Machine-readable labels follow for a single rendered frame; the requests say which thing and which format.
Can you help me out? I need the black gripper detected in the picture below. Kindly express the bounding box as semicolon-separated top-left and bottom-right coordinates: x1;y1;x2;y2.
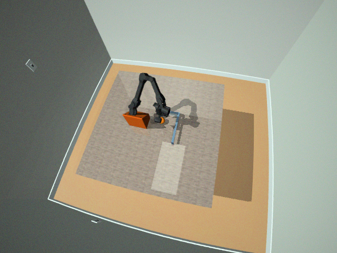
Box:
154;111;162;123

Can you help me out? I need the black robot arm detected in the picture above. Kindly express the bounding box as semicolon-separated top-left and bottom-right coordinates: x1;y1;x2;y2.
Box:
128;73;171;117

